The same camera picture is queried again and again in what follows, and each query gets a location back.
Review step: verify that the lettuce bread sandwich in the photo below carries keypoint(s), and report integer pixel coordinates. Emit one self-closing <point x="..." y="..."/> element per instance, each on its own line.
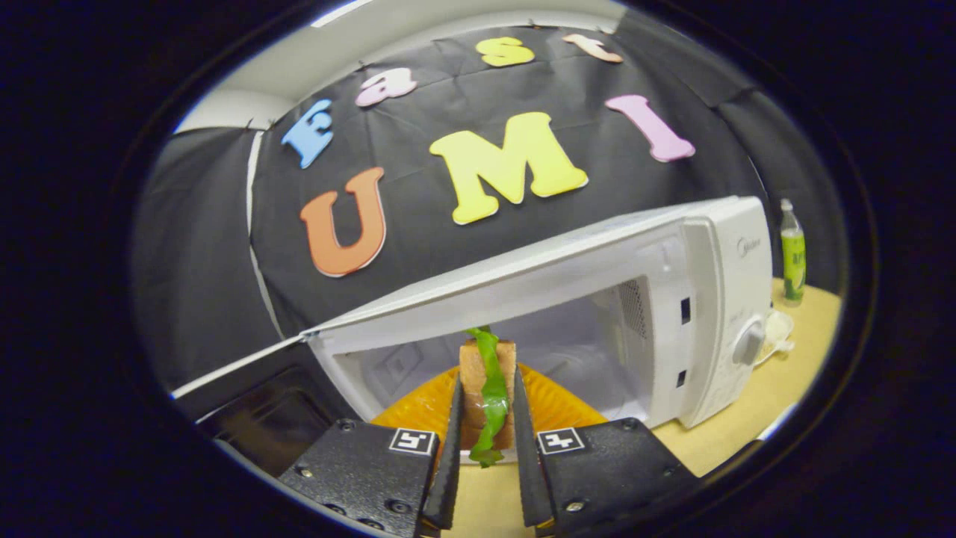
<point x="478" y="373"/>

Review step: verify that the white divided grain plate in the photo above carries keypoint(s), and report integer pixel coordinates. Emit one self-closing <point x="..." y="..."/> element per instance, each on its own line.
<point x="777" y="329"/>

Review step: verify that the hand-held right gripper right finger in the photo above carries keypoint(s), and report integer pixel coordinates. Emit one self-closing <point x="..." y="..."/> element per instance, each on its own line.
<point x="529" y="471"/>

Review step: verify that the white microwave oven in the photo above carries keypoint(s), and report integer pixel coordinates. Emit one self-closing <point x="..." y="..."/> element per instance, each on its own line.
<point x="717" y="299"/>

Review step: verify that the green drink bottle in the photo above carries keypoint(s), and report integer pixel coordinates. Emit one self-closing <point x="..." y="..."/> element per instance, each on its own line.
<point x="793" y="261"/>

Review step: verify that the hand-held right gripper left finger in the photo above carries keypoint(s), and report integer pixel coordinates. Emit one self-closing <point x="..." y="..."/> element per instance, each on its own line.
<point x="450" y="463"/>

